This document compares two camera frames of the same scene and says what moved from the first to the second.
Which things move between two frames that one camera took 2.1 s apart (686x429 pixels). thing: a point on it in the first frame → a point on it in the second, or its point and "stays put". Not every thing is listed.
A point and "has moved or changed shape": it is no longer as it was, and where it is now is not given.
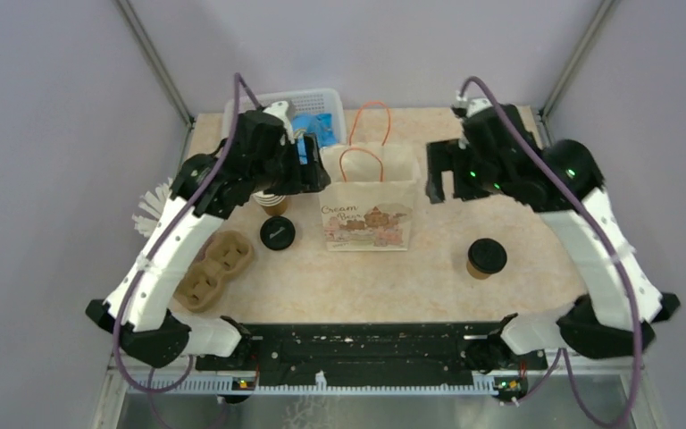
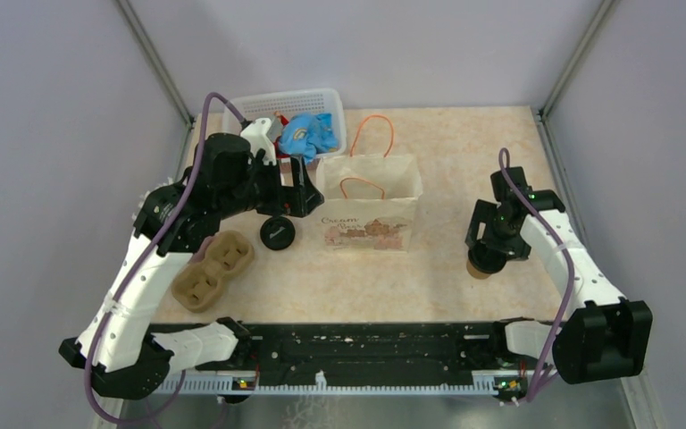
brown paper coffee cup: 475,273 stays put
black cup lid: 487,255 stays put
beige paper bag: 367,205 has moved or changed shape
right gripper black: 447,155 → 516,248
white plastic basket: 303,102 stays put
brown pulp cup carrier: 223,255 stays put
